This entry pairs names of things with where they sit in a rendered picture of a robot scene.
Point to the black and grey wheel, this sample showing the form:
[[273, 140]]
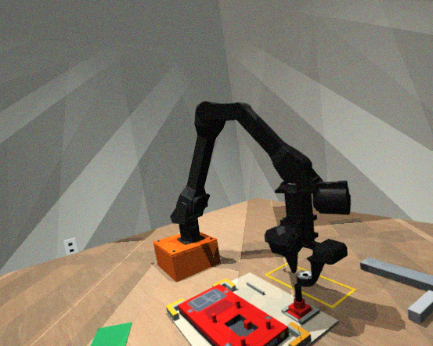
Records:
[[304, 278]]

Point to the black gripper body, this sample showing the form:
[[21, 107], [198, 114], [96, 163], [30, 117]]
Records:
[[329, 251]]

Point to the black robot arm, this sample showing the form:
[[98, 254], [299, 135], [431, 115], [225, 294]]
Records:
[[293, 167]]

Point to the yellow rectangular outline on table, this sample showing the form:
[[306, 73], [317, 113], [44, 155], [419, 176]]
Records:
[[332, 306]]

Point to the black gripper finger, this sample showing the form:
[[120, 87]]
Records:
[[316, 268], [293, 261]]

